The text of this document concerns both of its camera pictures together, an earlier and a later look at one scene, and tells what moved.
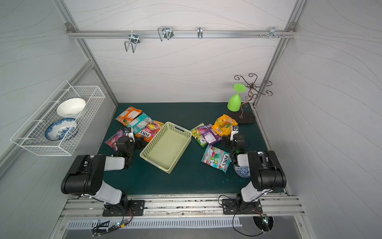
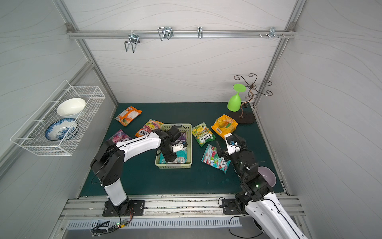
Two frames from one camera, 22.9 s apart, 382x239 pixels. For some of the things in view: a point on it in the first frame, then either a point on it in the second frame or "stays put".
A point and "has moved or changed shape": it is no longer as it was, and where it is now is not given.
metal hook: [134, 40] stays put
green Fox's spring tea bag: [198, 136] stays put
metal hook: [166, 32] stays put
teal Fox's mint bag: [217, 158] stays put
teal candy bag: [140, 122] → [181, 157]
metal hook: [200, 32] stays put
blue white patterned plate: [61, 129] stays put
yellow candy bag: [223, 125] stays put
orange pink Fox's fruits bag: [147, 133] stays put
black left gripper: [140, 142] → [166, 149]
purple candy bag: [211, 135] → [183, 137]
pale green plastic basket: [165, 148] has moved or changed shape
